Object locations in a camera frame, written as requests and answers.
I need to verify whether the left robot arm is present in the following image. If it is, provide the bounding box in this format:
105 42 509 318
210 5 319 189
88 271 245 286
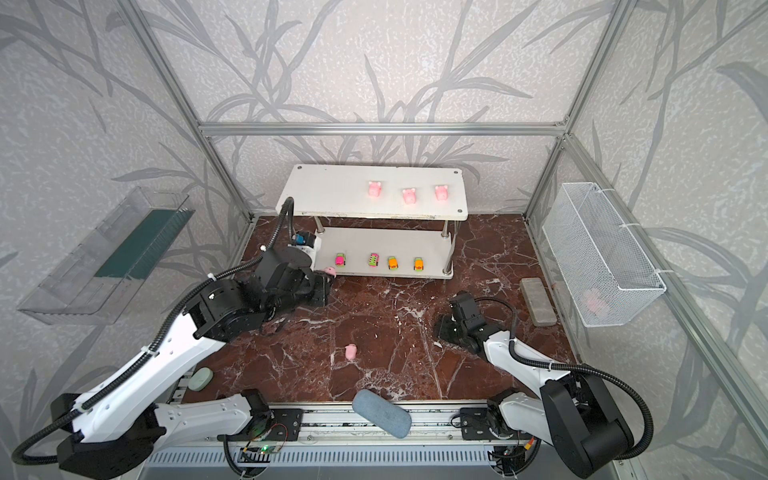
11 247 334 479

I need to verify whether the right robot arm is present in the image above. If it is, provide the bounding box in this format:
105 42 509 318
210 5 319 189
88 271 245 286
434 291 655 479

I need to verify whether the white two-tier shelf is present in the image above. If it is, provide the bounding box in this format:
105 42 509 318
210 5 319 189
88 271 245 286
278 165 469 280

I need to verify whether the grey sponge block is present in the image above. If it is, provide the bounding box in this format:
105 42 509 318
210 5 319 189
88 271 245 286
520 278 558 327

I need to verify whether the grey blue oval pad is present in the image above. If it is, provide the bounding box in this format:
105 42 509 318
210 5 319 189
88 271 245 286
352 390 412 439

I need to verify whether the pale green round disc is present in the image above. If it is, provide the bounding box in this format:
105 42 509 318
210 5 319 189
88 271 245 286
188 367 214 392

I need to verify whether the pink toy in basket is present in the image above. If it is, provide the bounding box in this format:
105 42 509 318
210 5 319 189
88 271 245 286
583 288 610 319

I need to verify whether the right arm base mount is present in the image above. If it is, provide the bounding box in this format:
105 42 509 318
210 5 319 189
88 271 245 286
449 407 532 443

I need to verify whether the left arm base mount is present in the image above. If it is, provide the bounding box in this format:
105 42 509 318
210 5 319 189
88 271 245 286
242 408 304 442

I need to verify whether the white wire mesh basket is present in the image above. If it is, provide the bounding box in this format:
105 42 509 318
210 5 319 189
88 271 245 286
543 182 666 328

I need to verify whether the clear plastic wall bin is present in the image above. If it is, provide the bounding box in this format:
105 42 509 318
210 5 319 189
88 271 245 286
18 187 195 326

